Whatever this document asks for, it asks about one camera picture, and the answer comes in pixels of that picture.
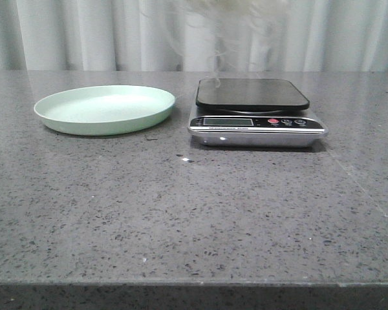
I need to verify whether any light green round plate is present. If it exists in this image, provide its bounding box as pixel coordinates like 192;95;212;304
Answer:
34;85;175;136

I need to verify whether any white pleated curtain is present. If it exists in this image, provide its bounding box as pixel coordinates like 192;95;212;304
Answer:
0;1;388;72

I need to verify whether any black silver kitchen scale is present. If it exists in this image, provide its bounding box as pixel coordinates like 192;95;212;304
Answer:
188;78;329;148

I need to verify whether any white vermicelli noodle bundle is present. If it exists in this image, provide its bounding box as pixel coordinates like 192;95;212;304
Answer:
138;0;275;88

